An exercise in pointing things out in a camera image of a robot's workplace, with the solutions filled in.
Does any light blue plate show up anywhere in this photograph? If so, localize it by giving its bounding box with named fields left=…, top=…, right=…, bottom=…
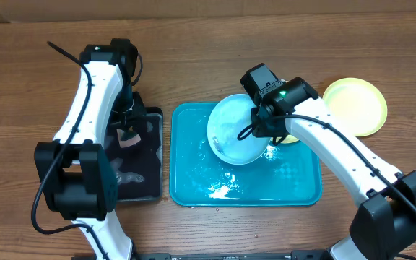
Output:
left=207, top=94, right=270, bottom=165

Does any pink sponge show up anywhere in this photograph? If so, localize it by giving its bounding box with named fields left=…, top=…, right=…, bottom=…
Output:
left=117, top=129, right=141, bottom=149

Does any teal plastic tray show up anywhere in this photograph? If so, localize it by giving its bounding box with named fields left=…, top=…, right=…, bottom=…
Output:
left=169, top=103, right=323, bottom=207

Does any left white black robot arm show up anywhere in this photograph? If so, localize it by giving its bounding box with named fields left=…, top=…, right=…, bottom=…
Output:
left=30, top=38, right=146, bottom=259

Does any black water tray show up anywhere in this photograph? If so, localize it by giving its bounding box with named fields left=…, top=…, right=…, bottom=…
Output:
left=104, top=107, right=163, bottom=202

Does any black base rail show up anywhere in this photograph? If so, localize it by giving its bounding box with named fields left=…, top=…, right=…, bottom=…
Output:
left=71, top=248, right=335, bottom=260

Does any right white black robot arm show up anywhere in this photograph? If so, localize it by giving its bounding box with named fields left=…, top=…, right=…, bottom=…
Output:
left=238, top=74, right=416, bottom=259

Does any yellow plate with blue stain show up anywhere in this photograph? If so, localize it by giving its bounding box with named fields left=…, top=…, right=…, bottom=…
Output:
left=323, top=77, right=388, bottom=137

